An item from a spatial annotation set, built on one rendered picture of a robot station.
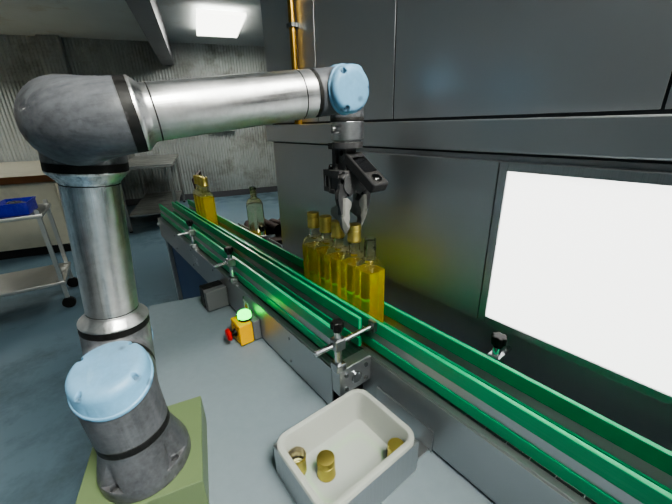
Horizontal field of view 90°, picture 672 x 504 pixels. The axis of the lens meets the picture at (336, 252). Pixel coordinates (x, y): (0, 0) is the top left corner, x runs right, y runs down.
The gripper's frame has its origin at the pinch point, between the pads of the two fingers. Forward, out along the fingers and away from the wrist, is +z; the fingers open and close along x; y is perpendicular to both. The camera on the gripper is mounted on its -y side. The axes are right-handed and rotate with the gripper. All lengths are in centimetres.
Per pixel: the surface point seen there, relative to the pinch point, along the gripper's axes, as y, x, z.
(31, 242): 458, 111, 98
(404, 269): -6.5, -11.7, 12.5
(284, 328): 11.2, 15.9, 28.0
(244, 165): 632, -237, 55
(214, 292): 55, 21, 33
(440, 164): -15.0, -11.8, -15.1
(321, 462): -23.0, 28.0, 34.1
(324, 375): -7.1, 15.8, 31.7
